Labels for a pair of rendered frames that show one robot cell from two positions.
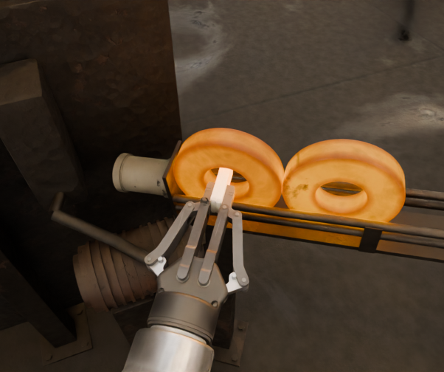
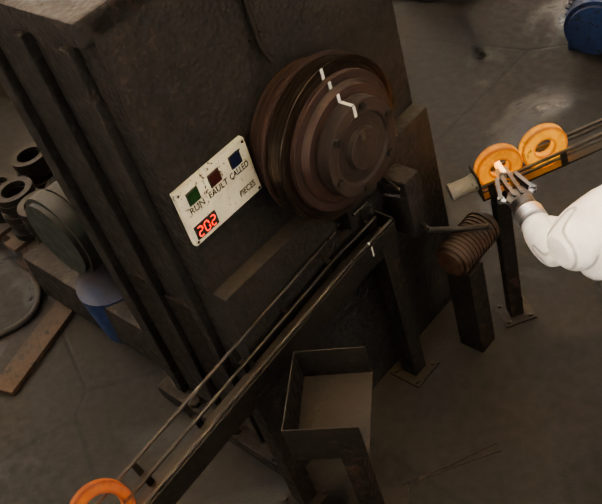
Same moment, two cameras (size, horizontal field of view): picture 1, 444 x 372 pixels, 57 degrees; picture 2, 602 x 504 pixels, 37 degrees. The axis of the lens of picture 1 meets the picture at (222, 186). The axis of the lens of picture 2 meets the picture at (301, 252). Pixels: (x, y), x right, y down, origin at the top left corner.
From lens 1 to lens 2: 2.40 m
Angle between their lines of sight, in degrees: 14
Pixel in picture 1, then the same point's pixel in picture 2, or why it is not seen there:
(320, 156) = (531, 135)
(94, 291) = (463, 256)
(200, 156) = (488, 160)
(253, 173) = (510, 156)
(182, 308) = (524, 197)
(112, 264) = (463, 240)
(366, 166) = (548, 130)
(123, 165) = (453, 186)
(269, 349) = (547, 299)
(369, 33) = (450, 66)
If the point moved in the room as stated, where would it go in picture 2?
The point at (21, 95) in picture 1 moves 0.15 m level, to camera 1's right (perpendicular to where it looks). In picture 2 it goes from (411, 174) to (451, 152)
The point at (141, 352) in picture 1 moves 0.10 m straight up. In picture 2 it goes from (523, 211) to (520, 186)
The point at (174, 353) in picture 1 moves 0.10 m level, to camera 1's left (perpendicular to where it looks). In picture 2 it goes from (532, 205) to (504, 220)
